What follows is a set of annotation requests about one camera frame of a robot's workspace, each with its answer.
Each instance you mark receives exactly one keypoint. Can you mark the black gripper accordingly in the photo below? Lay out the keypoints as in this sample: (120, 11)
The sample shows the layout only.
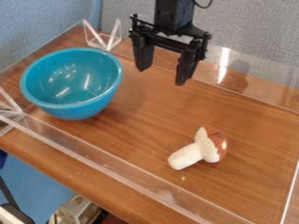
(172, 32)

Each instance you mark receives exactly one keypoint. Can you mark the white brown toy mushroom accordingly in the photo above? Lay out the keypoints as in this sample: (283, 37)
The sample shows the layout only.
(209, 147)

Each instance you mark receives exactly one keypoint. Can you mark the blue bowl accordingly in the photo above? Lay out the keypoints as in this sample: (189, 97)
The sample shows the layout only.
(71, 83)

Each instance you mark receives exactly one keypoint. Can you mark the back clear acrylic barrier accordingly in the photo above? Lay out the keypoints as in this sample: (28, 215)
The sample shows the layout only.
(257, 78)

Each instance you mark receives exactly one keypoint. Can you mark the clear acrylic barrier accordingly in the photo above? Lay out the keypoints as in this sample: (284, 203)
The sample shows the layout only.
(291, 206)
(156, 188)
(257, 78)

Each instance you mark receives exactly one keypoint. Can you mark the front clear acrylic barrier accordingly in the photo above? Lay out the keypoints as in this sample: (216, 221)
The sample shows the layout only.
(156, 188)

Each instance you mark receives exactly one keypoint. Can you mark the right clear acrylic barrier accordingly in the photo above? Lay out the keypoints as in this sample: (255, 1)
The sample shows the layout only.
(291, 206)

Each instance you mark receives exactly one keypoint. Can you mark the black chair part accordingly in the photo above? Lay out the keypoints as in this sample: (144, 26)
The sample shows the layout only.
(10, 213)

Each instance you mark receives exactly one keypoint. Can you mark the clear acrylic corner bracket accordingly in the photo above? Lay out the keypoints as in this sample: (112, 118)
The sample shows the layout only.
(100, 40)

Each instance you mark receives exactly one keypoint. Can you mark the grey metal bracket under table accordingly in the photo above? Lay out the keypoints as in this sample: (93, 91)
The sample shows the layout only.
(76, 211)

